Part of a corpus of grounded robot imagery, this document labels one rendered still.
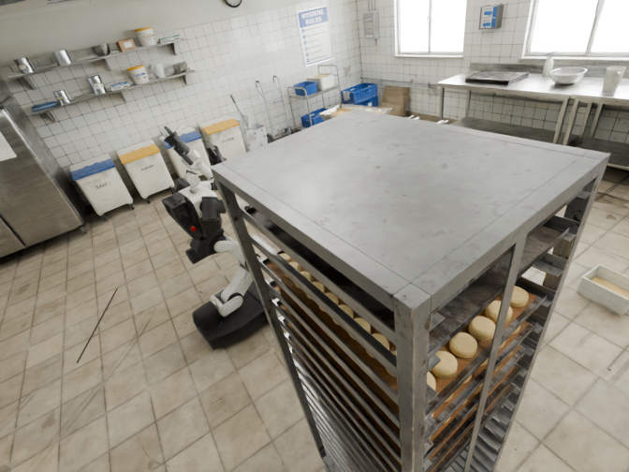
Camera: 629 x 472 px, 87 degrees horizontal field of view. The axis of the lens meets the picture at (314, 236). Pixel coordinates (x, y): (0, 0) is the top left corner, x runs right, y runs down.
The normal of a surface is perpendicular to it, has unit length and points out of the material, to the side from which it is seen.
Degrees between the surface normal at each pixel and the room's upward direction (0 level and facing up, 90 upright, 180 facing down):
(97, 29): 90
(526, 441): 0
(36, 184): 90
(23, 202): 90
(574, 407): 0
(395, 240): 0
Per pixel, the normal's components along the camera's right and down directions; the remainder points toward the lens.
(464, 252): -0.17, -0.80
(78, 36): 0.53, 0.41
